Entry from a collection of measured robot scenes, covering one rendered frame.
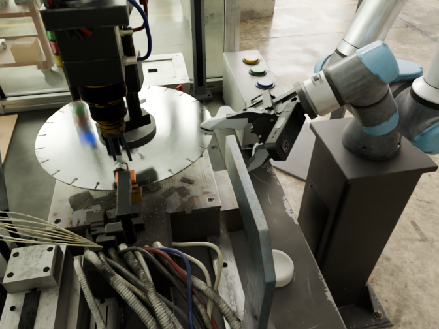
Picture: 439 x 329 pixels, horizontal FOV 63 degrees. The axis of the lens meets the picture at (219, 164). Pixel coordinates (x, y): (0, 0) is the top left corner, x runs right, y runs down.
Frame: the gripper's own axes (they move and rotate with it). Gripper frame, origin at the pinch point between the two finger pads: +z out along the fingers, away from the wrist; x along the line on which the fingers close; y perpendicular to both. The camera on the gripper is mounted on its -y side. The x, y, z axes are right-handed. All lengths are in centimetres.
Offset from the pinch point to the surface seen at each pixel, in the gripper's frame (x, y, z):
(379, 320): -106, 6, -1
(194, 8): 15.1, 44.6, -2.3
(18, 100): 25, 38, 55
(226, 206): -6.2, -8.2, 3.0
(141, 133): 14.1, -2.6, 8.2
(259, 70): -4.4, 32.1, -10.0
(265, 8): -96, 332, 2
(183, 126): 9.1, 0.8, 2.5
